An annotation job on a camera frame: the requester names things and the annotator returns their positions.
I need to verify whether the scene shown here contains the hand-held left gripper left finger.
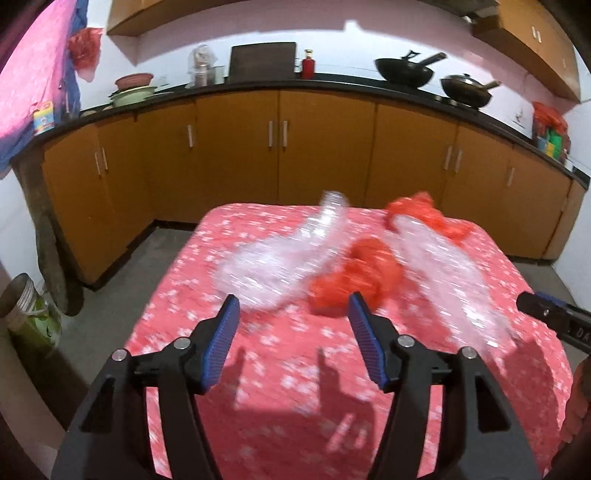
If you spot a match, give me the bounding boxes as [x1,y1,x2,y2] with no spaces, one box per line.
[51,294,242,480]

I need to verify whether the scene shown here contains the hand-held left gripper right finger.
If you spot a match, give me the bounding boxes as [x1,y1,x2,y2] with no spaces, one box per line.
[347,291,542,480]

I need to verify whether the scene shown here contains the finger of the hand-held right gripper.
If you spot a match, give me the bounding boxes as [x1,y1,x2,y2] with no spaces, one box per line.
[516,291,573,332]

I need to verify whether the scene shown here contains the red plastic bag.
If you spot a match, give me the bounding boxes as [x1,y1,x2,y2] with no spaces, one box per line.
[308,234,403,318]
[68,27,105,84]
[385,191,472,244]

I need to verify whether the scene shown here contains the clear crushed plastic bottle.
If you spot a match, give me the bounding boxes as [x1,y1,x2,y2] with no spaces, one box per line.
[394,216,525,354]
[211,188,354,315]

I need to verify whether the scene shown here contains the person's right hand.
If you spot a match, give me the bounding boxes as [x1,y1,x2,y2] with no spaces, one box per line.
[560,360,591,467]

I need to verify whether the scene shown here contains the red floral tablecloth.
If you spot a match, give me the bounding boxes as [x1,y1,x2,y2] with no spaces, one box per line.
[122,202,573,480]

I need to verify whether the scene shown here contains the red bag over packages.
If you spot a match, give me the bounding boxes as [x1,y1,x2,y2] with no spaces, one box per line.
[532,102,570,139]

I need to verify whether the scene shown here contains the wooden base cabinets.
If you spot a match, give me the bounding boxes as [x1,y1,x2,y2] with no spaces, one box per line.
[18,88,587,291]

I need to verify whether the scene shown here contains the dark hanging cloth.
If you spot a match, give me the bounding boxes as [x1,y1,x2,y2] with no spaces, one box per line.
[11,157,86,317]

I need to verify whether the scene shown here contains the black wok with lid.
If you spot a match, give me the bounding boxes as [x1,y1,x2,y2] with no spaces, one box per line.
[440,74,503,109]

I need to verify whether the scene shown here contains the black countertop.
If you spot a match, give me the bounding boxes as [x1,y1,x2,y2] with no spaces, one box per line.
[11,74,591,192]

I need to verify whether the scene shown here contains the red-brown basin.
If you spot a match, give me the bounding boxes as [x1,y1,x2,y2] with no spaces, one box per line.
[115,73,155,92]

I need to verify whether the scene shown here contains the jar in clear bag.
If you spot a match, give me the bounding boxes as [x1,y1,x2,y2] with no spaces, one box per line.
[187,44,218,88]

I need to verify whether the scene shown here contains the dark cutting board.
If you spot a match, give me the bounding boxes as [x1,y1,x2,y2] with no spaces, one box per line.
[228,42,297,84]

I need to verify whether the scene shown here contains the colourful packet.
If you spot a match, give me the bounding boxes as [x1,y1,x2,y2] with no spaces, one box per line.
[32,102,57,137]

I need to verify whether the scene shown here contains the hanging red plastic bag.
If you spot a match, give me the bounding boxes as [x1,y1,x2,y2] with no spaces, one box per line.
[68,27,105,84]

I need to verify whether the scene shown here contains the pink floral cloth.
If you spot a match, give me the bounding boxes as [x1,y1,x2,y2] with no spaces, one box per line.
[0,0,79,141]

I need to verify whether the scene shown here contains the wooden wall cabinet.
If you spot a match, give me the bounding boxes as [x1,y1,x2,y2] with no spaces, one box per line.
[471,0,583,104]
[106,0,259,38]

